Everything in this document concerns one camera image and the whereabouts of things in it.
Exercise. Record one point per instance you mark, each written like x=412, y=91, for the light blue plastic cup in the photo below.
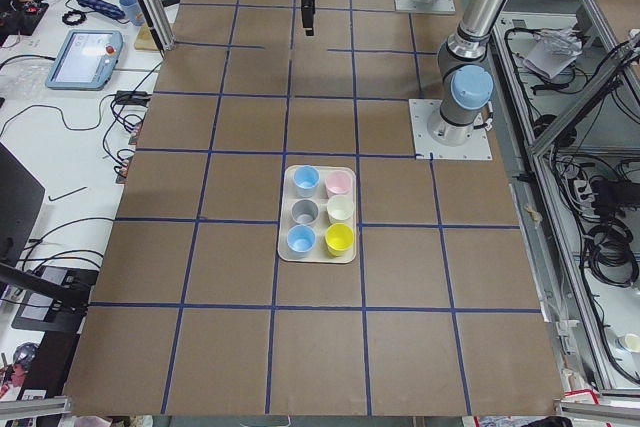
x=306, y=180

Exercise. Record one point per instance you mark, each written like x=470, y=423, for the pink plastic cup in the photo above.
x=338, y=182

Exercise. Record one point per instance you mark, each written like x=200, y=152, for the cream white plastic cup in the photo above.
x=340, y=209

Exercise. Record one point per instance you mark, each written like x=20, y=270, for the grey plastic cup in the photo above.
x=305, y=212

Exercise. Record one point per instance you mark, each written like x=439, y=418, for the yellow plastic cup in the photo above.
x=339, y=239

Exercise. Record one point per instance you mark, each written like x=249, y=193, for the paper cup on shelf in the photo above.
x=629, y=342

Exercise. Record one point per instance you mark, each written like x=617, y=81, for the wooden stand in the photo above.
x=146, y=40

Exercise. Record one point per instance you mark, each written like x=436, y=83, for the blue mug on desk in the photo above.
x=132, y=11

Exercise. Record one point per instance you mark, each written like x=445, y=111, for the black power adapter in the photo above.
x=132, y=98

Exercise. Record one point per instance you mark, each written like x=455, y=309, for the cream plastic tray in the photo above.
x=319, y=253

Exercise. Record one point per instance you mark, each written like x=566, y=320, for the near blue teach pendant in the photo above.
x=86, y=60

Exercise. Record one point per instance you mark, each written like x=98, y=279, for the crumpled white paper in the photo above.
x=554, y=51

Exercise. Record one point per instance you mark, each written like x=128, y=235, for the black allen key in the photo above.
x=58, y=197

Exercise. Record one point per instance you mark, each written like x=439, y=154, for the black monitor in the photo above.
x=21, y=198

